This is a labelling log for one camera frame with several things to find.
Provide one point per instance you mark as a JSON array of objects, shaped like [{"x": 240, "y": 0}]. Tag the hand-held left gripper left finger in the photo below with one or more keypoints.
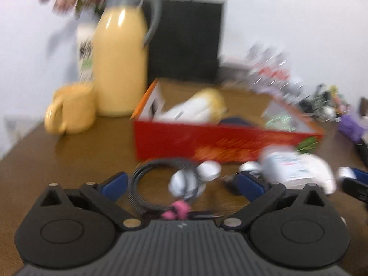
[{"x": 116, "y": 182}]

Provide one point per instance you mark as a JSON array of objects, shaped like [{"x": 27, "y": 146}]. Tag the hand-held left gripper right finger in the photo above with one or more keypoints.
[{"x": 250, "y": 184}]

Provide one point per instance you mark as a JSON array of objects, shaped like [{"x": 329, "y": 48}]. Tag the red cardboard box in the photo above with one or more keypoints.
[{"x": 201, "y": 141}]

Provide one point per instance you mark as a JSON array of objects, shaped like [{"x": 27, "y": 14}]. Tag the yellow ceramic mug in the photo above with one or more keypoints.
[{"x": 76, "y": 109}]

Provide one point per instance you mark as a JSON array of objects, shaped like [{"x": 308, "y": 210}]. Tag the large white bottle cap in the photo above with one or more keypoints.
[{"x": 210, "y": 170}]

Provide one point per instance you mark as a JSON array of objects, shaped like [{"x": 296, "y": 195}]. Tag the small white bottle cap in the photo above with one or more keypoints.
[{"x": 250, "y": 166}]

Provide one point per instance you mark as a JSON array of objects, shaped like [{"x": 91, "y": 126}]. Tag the yellow thermos jug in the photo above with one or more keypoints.
[{"x": 120, "y": 63}]

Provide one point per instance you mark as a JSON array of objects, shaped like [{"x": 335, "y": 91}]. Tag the yellow white plush toy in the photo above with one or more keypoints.
[{"x": 195, "y": 106}]

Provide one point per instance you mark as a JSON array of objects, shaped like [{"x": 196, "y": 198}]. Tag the iridescent plastic bag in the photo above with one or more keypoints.
[{"x": 280, "y": 121}]

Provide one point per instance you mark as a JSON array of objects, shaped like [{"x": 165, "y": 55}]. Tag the white milk carton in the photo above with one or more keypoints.
[{"x": 85, "y": 54}]

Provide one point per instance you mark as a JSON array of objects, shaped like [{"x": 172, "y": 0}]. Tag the colourful snack packet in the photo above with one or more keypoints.
[{"x": 337, "y": 99}]

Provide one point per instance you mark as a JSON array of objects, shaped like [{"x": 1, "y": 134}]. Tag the black paper bag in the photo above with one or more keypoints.
[{"x": 187, "y": 40}]

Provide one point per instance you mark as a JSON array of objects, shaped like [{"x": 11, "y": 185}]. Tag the purple tissue pack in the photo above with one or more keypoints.
[{"x": 352, "y": 126}]

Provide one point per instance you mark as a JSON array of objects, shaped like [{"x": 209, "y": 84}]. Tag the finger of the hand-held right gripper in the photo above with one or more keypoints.
[
  {"x": 356, "y": 189},
  {"x": 361, "y": 174}
]

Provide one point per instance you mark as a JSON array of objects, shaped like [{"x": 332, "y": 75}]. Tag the navy zip case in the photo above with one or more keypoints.
[{"x": 237, "y": 121}]

